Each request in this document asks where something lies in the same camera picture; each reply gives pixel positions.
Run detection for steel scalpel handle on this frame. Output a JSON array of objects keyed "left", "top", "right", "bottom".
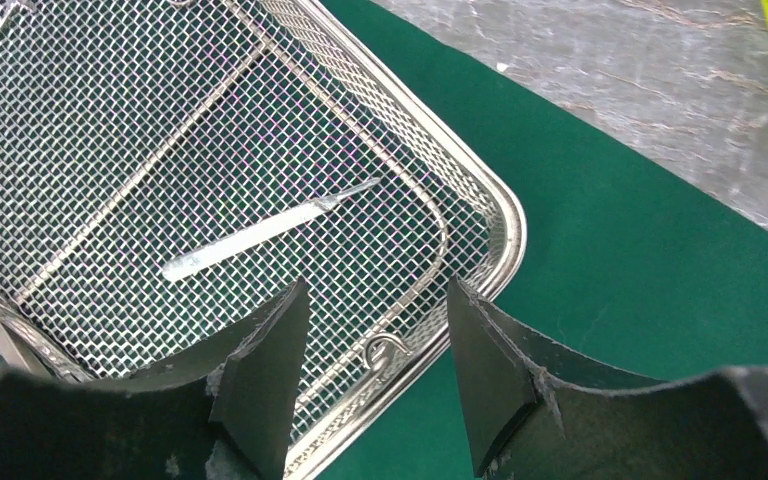
[{"left": 161, "top": 177, "right": 381, "bottom": 282}]

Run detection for green surgical cloth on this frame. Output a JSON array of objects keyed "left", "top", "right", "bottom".
[{"left": 312, "top": 1, "right": 768, "bottom": 479}]

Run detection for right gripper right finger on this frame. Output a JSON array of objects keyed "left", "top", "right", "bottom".
[{"left": 447, "top": 278, "right": 768, "bottom": 479}]

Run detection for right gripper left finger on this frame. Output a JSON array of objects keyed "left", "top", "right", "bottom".
[{"left": 0, "top": 279, "right": 310, "bottom": 479}]

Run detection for metal mesh instrument tray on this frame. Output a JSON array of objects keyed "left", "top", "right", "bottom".
[{"left": 0, "top": 1, "right": 526, "bottom": 479}]

